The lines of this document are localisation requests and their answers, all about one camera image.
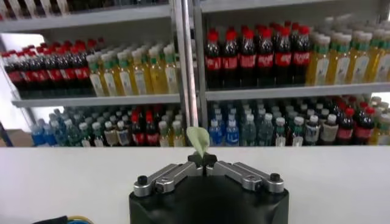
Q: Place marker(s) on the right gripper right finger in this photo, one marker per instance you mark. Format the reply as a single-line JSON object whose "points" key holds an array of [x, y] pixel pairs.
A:
{"points": [[243, 176]]}

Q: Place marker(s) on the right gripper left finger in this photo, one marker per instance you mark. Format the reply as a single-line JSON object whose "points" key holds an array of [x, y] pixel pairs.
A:
{"points": [[170, 178]]}

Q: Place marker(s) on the green polo shirt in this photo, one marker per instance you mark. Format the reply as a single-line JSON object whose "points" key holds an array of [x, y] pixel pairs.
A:
{"points": [[198, 138]]}

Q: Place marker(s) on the blue water bottle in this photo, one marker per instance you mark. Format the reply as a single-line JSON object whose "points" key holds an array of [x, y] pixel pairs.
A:
{"points": [[232, 135], [38, 137], [215, 135], [51, 136]]}

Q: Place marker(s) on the teal clear water bottle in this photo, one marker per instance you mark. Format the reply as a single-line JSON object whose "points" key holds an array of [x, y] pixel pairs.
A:
{"points": [[72, 136], [266, 133], [61, 137], [249, 134]]}

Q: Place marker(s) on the red cap cola bottle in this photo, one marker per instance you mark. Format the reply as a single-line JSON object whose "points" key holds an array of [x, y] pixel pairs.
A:
{"points": [[230, 62], [265, 61], [13, 77], [345, 132], [28, 76], [248, 61], [82, 73], [283, 60], [137, 135], [364, 131], [213, 62], [151, 135], [301, 58], [55, 75], [42, 76], [69, 74]]}

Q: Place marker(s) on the grey metal shelving unit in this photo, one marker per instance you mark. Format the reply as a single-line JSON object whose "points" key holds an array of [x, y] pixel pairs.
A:
{"points": [[91, 100], [289, 90]]}

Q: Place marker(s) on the brown cardboard box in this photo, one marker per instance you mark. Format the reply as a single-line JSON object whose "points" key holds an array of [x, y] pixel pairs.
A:
{"points": [[21, 138]]}

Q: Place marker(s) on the black slanted pole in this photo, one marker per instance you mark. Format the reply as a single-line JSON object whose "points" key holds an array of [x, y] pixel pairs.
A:
{"points": [[5, 137]]}

